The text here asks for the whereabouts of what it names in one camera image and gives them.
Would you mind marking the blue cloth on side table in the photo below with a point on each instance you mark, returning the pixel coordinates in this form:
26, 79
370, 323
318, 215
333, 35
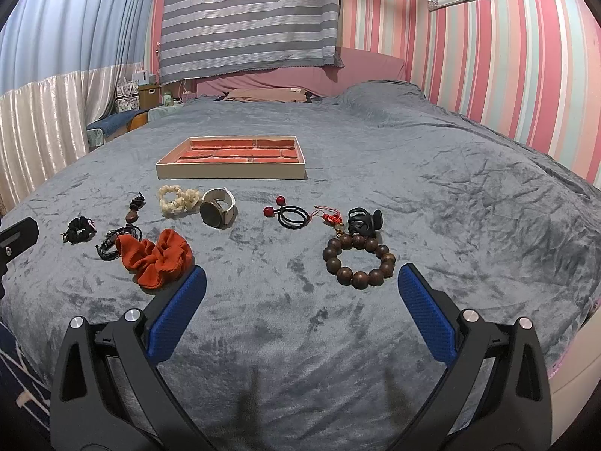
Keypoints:
112, 123

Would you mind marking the beige tray with brick lining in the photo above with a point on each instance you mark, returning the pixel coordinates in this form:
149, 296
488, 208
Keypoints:
235, 157

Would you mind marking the red tassel charm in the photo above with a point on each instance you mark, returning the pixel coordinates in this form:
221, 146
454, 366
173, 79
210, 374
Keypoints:
330, 217

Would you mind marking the white satin curtain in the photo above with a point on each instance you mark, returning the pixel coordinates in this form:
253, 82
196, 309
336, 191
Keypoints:
44, 125

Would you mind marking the patterned fabric bag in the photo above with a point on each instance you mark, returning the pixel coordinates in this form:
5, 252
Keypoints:
126, 96

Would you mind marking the tan pillow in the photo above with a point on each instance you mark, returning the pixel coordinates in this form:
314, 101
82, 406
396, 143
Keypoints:
267, 95

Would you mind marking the black hair tie red beads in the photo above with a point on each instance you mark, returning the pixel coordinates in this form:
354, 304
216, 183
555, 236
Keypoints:
288, 216

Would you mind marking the black hair claw clip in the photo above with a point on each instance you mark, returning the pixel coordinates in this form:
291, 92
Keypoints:
364, 223

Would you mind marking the grey plush bed blanket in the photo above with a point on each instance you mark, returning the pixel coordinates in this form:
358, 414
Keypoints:
280, 356

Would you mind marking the cream fabric scrunchie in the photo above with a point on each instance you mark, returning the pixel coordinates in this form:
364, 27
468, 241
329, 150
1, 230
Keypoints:
175, 201

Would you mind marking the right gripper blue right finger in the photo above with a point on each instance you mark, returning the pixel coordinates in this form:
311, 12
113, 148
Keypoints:
494, 393

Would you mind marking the brown storage box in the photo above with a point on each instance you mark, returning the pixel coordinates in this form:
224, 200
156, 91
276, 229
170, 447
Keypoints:
149, 96

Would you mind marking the grey striped hanging sheet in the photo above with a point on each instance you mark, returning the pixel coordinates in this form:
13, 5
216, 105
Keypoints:
208, 38

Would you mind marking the black scrunchie with charm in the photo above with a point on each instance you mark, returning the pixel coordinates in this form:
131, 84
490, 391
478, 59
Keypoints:
80, 229

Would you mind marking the orange fabric scrunchie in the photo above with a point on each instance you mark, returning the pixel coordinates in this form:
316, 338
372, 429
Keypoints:
155, 264

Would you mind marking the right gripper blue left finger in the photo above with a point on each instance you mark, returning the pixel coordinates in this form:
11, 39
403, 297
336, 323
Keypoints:
87, 411

